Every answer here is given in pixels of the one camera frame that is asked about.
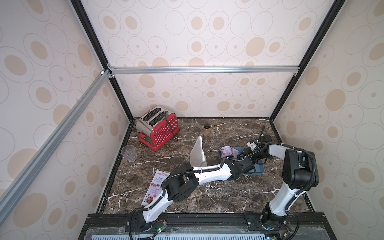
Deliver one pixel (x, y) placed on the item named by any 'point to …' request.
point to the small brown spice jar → (207, 130)
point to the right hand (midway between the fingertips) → (246, 157)
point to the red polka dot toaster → (156, 126)
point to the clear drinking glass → (129, 152)
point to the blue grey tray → (259, 165)
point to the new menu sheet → (225, 151)
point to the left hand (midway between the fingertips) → (233, 162)
